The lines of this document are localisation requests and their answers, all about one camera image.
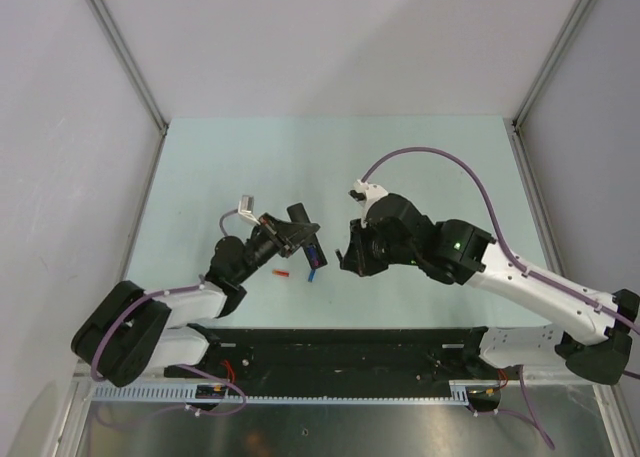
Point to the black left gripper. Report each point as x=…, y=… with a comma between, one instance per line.
x=298, y=231

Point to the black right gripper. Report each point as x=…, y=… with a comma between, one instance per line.
x=357, y=259

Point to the blue magenta battery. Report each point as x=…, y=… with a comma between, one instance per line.
x=315, y=260

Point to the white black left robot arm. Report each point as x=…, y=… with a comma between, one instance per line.
x=133, y=330

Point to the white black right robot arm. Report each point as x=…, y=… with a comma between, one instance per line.
x=587, y=331

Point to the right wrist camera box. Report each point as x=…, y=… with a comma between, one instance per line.
x=366, y=195

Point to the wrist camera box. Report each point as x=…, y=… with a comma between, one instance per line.
x=245, y=210
x=366, y=195

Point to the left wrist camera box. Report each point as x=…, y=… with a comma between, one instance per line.
x=245, y=210

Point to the grey slotted cable duct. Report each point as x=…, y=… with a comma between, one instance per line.
x=455, y=394

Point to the aluminium frame post right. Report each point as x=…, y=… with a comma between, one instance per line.
x=575, y=20

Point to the aluminium frame post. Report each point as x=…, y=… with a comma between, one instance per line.
x=117, y=42
x=575, y=20

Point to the aluminium frame post left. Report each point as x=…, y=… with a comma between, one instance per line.
x=117, y=42

